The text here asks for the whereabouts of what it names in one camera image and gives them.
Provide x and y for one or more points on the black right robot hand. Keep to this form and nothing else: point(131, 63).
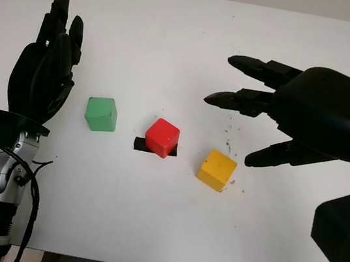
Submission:
point(329, 114)

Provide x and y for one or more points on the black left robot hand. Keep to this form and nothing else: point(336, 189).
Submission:
point(37, 81)

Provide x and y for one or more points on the green wooden block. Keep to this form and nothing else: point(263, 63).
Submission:
point(100, 114)

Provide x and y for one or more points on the yellow wooden block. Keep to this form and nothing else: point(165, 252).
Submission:
point(217, 168)

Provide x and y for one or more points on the red wooden block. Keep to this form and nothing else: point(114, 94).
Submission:
point(161, 137)

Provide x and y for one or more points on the black tape strip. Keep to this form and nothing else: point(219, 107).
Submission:
point(138, 143)

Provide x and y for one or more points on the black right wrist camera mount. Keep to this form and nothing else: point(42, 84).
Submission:
point(345, 229)

